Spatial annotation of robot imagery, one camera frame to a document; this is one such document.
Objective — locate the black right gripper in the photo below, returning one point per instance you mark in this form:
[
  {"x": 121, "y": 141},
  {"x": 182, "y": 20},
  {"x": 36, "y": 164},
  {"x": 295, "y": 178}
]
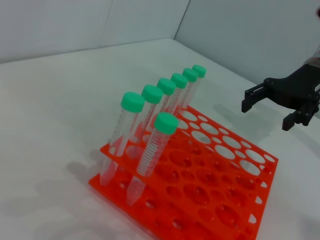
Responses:
[{"x": 292, "y": 87}]

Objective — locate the orange test tube rack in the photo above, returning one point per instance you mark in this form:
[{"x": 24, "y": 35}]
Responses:
[{"x": 200, "y": 180}]

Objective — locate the clear test tube green cap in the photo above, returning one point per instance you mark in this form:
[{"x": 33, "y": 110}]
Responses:
[
  {"x": 199, "y": 70},
  {"x": 151, "y": 93},
  {"x": 190, "y": 74},
  {"x": 166, "y": 86},
  {"x": 179, "y": 80},
  {"x": 132, "y": 102},
  {"x": 166, "y": 122}
]

